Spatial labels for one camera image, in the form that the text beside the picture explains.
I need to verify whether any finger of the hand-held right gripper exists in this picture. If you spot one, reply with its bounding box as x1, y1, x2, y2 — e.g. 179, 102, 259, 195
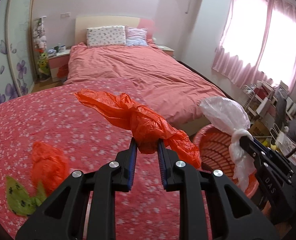
249, 135, 279, 156
239, 135, 266, 167

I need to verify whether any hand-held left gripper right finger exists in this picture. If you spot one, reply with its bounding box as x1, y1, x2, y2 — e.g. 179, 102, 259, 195
157, 140, 281, 240

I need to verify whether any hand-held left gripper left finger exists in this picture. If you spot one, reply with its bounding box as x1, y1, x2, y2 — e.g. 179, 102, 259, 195
15, 139, 138, 240

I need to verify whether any orange plastic laundry basket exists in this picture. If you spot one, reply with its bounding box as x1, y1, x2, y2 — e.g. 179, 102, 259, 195
193, 124, 260, 198

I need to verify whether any white knotted plastic bag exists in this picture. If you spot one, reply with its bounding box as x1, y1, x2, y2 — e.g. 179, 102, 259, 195
199, 97, 257, 191

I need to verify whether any large orange plastic bag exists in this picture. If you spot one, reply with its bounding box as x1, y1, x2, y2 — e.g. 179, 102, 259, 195
74, 90, 201, 169

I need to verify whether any red floral cloth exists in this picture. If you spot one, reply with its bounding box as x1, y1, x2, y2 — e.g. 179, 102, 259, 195
0, 76, 213, 240

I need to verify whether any small orange plastic bag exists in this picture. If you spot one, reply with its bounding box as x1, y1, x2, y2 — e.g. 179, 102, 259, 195
31, 141, 70, 197

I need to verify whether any pink duvet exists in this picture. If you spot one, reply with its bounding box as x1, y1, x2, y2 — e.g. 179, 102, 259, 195
63, 42, 226, 131

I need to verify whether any pink curtain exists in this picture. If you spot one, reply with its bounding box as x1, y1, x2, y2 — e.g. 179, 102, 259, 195
211, 0, 296, 94

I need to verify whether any pink and white nightstand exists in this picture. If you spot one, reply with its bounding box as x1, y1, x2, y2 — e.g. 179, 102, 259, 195
47, 49, 71, 82
155, 44, 175, 59

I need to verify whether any yellow-green paw print bag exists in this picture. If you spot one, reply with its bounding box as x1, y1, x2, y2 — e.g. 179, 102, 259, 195
5, 176, 47, 217

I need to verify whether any crumpled red-orange bag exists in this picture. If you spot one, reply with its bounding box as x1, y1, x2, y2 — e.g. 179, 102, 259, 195
57, 64, 70, 79

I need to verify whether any pink striped pillow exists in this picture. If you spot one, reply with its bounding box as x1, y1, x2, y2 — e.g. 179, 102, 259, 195
125, 26, 149, 46

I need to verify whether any white floral pillow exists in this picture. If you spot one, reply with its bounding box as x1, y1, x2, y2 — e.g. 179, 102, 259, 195
86, 25, 126, 47

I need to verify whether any yellow-green frog plush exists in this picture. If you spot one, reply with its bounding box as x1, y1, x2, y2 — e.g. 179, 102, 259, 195
37, 52, 49, 76

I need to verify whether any beige bed headboard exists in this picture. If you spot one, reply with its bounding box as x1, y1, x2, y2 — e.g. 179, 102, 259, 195
75, 16, 155, 46

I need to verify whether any white air conditioner pipe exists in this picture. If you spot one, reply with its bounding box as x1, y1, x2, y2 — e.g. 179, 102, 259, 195
185, 0, 204, 14

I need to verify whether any clear tube of plush toys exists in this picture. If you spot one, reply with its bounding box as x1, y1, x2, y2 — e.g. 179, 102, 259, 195
32, 17, 49, 82

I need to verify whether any wardrobe with purple flower doors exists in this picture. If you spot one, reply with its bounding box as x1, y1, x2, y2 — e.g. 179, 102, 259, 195
0, 0, 36, 108

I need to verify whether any white wire rack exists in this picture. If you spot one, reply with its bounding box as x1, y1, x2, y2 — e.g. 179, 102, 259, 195
243, 80, 282, 121

